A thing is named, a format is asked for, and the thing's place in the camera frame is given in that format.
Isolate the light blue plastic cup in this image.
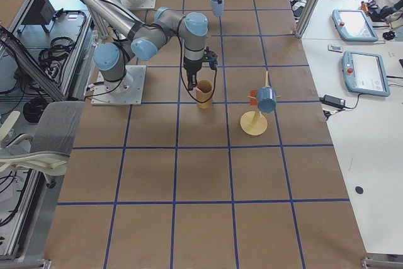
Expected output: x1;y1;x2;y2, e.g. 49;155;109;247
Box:
210;0;224;18

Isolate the bamboo chopstick holder cup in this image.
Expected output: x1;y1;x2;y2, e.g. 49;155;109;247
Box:
196;80;213;109

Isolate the orange cup on stand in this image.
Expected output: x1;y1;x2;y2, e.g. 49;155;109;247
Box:
249;89;258;106

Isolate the wooden cup tree stand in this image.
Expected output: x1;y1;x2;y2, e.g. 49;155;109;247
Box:
240;71;280;136

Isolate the blue cup on stand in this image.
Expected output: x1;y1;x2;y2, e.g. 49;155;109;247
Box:
256;86;276;113

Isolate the far teach pendant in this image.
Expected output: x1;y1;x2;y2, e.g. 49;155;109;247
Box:
332;9;378;42

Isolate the teach pendant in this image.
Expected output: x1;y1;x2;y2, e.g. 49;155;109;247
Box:
332;9;378;42
341;51;390;97

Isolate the black power adapter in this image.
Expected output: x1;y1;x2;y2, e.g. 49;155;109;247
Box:
319;94;346;109

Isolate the near teach pendant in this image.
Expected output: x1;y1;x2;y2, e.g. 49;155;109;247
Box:
341;51;390;97

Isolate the grey office chair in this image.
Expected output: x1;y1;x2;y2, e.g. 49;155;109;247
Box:
1;101;84;188

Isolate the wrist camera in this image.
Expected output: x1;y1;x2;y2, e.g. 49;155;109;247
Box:
204;47;218;71

